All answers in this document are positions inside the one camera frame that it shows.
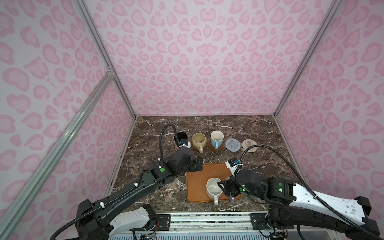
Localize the left corner aluminium post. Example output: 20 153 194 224
74 0 137 120

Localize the orange serving tray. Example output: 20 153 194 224
187 163 231 203

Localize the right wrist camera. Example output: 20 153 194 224
226 158 243 176

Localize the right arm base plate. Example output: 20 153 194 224
250 213 271 230

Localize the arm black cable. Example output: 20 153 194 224
158 123 182 161
239 144 383 240

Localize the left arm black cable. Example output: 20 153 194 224
158 123 182 161

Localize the beige woven coaster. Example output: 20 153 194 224
242 139 258 153

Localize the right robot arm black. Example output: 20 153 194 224
218 166 380 240

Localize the black mug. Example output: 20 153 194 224
174 132 188 146

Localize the right corner aluminium post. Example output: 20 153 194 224
273 0 345 119

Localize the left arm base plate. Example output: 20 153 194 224
140 214 171 232

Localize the cream yellow mug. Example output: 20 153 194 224
191 133 207 154

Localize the left diagonal aluminium strut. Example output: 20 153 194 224
1 73 115 240

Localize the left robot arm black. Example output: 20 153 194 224
51 147 204 240

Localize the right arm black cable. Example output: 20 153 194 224
239 144 383 240

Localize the white mug blue handle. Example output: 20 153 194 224
211 131 224 150

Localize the aluminium front rail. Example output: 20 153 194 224
80 210 343 240

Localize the grey round coaster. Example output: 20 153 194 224
225 138 241 153

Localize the corner aluminium post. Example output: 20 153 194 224
273 0 345 119
74 0 137 120

